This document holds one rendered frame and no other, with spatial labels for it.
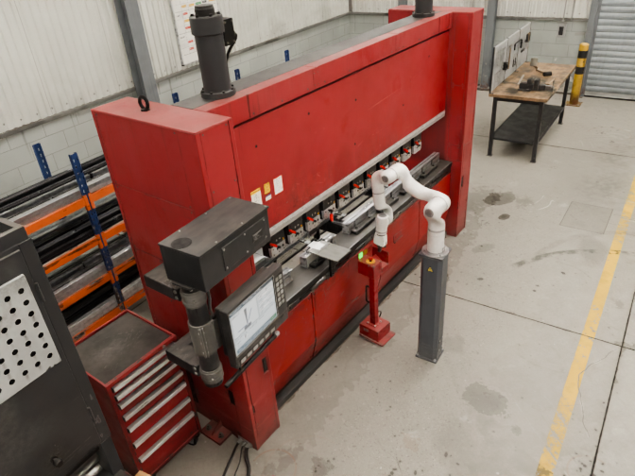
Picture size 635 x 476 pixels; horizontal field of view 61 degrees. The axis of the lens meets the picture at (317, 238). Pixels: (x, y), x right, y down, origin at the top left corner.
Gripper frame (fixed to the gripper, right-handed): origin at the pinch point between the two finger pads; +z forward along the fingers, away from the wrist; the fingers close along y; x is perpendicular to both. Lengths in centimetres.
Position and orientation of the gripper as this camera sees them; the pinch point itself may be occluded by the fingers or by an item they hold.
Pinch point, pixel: (380, 248)
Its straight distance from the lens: 423.3
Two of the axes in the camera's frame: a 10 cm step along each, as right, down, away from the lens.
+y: 7.6, 3.7, -5.4
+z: 0.0, 8.2, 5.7
